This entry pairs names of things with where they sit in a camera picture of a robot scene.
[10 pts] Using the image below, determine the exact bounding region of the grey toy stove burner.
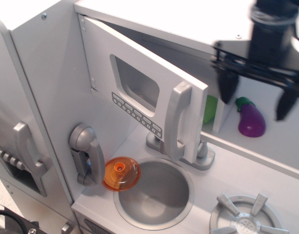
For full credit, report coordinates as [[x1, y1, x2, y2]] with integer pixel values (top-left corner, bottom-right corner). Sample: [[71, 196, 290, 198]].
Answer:
[[209, 193, 290, 234]]

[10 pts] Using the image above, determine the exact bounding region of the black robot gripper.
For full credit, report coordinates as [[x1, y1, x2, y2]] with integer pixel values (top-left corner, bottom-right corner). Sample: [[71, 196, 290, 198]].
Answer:
[[213, 14, 299, 121]]

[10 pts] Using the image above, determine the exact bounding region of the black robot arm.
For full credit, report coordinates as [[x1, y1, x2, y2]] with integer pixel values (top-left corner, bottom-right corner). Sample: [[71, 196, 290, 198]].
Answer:
[[212, 0, 299, 121]]

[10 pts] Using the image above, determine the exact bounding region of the grey oven handle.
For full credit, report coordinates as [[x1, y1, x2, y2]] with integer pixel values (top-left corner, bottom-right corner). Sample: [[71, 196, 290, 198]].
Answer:
[[61, 223, 73, 234]]

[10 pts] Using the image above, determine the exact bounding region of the white toy microwave door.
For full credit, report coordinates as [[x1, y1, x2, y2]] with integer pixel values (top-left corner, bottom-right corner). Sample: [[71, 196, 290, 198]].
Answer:
[[79, 15, 208, 163]]

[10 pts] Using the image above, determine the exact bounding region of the white toy kitchen cabinet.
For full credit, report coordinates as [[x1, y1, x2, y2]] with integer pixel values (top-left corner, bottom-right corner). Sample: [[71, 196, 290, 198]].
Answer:
[[0, 0, 299, 234]]

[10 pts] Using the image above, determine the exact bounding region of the black braided cable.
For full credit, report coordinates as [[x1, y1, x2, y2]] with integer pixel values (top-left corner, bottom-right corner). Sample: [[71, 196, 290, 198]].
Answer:
[[0, 207, 28, 234]]

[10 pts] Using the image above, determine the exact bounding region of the round grey sink basin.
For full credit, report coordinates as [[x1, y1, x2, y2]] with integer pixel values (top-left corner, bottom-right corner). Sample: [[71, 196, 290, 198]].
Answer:
[[113, 158, 195, 231]]

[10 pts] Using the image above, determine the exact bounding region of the orange transparent plastic lid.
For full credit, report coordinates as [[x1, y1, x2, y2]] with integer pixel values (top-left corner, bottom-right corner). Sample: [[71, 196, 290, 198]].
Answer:
[[103, 156, 141, 192]]

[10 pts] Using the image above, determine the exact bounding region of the grey fridge ice dispenser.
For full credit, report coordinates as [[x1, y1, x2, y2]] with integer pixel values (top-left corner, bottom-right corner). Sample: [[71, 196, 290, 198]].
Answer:
[[0, 147, 47, 197]]

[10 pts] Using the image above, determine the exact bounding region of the purple toy eggplant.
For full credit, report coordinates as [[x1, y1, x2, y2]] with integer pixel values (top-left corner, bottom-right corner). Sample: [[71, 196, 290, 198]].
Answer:
[[236, 97, 266, 137]]

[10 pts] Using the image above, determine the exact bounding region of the grey toy faucet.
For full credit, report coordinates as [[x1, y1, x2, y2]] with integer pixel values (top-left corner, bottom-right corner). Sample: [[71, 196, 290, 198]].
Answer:
[[146, 133, 216, 171]]

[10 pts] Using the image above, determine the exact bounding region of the grey fridge door handle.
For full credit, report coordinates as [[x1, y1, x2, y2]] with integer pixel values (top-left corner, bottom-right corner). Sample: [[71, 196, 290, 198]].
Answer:
[[13, 121, 47, 177]]

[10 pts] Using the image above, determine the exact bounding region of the green toy fruit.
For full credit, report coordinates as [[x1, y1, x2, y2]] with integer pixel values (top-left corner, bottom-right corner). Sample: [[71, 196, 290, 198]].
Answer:
[[203, 95, 218, 124]]

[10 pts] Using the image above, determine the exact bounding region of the grey toy telephone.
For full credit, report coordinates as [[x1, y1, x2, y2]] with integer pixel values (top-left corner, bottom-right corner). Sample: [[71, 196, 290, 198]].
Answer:
[[69, 123, 105, 187]]

